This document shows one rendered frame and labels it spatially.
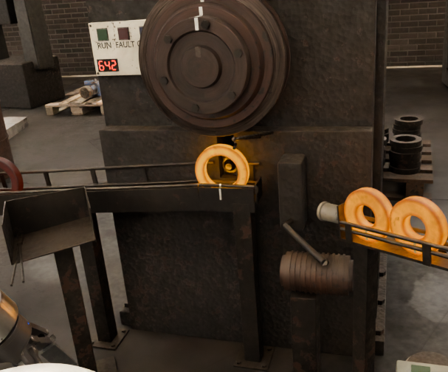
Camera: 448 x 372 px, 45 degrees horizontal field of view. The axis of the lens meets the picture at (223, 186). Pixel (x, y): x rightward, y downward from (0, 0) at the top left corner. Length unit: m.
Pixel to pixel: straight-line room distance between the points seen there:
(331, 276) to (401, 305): 0.83
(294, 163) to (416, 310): 1.00
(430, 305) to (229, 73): 1.39
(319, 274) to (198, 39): 0.78
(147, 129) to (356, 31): 0.77
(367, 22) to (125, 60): 0.81
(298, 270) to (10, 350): 1.00
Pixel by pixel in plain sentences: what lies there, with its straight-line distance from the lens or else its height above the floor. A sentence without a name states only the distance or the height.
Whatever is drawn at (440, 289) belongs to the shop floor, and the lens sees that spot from 2.59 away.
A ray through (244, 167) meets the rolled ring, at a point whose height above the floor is 0.77.
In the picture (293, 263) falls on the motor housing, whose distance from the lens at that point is 1.69.
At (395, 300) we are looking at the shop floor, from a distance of 2.48.
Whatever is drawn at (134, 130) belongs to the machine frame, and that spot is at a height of 0.87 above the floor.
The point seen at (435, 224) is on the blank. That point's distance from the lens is 1.43.
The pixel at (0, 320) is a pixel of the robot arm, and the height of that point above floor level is 0.93.
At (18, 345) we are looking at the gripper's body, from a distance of 0.89.
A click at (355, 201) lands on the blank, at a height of 0.74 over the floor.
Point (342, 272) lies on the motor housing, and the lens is 1.66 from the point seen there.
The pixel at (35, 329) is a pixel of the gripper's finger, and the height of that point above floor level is 0.82.
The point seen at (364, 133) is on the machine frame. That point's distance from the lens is 1.75.
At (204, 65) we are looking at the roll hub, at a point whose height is 1.12.
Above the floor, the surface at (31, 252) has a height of 0.59.
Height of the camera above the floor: 1.36
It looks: 21 degrees down
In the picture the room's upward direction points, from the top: 5 degrees counter-clockwise
